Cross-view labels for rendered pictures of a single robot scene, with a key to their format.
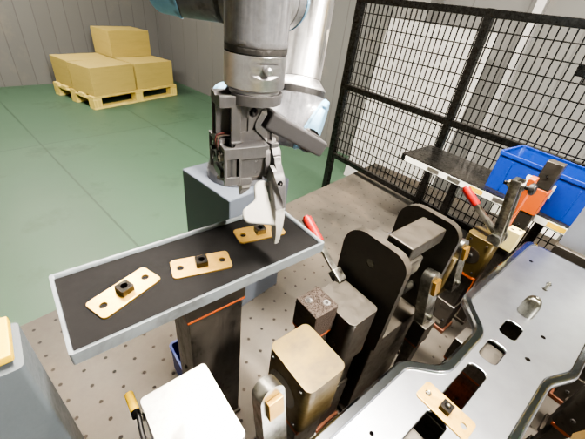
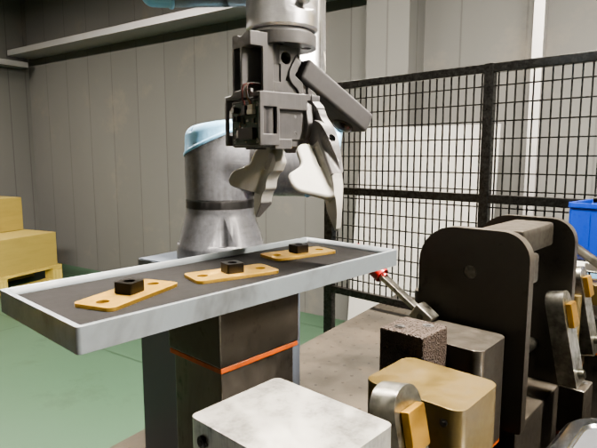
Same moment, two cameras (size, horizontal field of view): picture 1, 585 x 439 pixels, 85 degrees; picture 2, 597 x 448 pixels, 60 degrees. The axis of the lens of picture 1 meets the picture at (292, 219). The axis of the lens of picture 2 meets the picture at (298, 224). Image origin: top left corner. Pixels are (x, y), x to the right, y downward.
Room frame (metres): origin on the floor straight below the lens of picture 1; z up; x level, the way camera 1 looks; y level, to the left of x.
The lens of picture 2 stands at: (-0.14, 0.10, 1.27)
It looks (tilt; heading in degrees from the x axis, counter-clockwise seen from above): 7 degrees down; 356
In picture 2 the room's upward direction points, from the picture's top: straight up
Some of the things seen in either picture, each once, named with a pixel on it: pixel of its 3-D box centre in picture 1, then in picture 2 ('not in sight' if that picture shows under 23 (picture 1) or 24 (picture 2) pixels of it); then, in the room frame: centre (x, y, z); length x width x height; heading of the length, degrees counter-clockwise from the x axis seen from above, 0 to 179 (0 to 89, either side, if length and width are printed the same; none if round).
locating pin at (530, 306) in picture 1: (529, 307); not in sight; (0.50, -0.52, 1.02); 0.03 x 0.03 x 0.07
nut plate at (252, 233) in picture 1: (259, 230); (298, 249); (0.44, 0.05, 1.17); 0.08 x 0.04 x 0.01; 122
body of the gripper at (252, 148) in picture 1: (246, 136); (276, 95); (0.42, 0.08, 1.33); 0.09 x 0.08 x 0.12; 122
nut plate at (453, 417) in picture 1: (446, 408); not in sight; (0.26, -0.27, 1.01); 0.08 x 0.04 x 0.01; 44
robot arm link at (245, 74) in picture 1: (255, 72); (283, 16); (0.42, 0.07, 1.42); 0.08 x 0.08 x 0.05
